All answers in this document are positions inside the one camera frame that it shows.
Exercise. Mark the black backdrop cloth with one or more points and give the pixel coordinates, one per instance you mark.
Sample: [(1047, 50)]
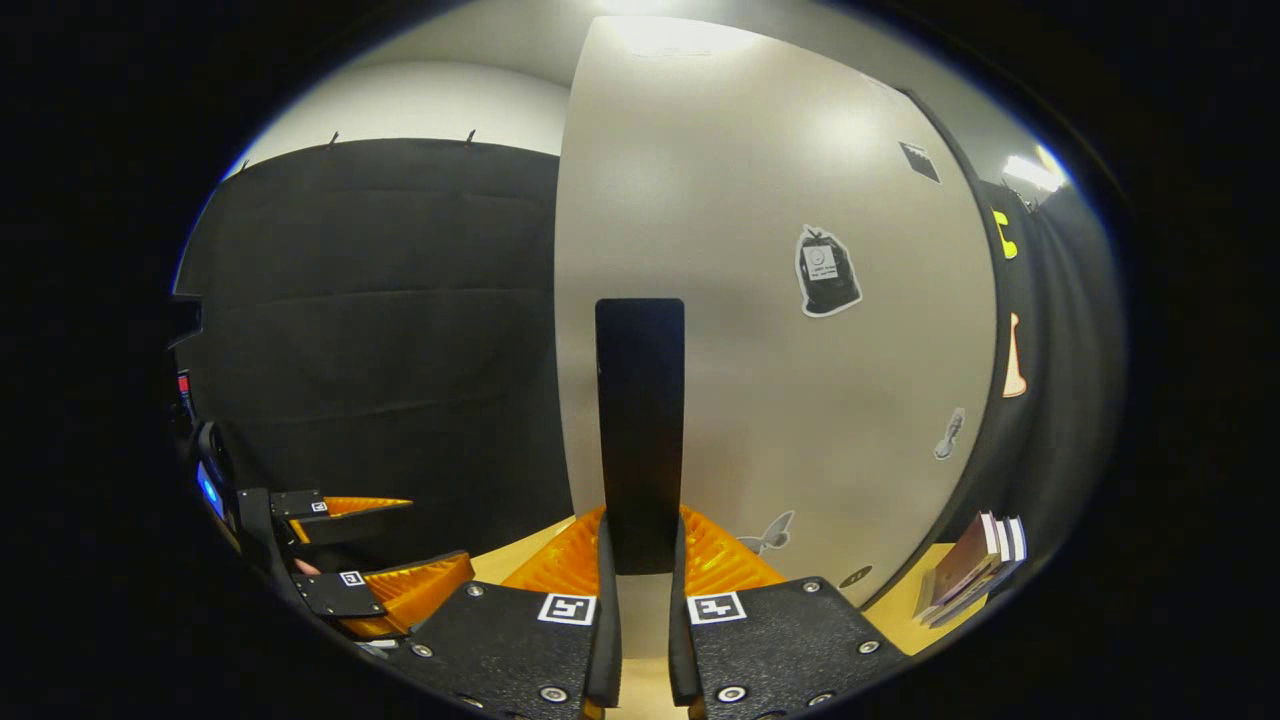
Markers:
[(380, 330)]

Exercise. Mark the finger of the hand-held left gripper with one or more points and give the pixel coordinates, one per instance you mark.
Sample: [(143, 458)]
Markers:
[(340, 595), (350, 525)]

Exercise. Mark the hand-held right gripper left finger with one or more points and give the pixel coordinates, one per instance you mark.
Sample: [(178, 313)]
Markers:
[(605, 640)]

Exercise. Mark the grey cabinet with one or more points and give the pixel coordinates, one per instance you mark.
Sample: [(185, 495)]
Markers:
[(950, 525)]

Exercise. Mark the ceiling light panel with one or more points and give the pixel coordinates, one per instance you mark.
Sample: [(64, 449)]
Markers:
[(1033, 172)]

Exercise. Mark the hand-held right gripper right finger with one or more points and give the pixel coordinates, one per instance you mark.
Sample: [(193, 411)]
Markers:
[(680, 650)]

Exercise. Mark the white cabinet door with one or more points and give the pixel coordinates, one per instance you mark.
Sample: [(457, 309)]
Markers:
[(760, 400)]

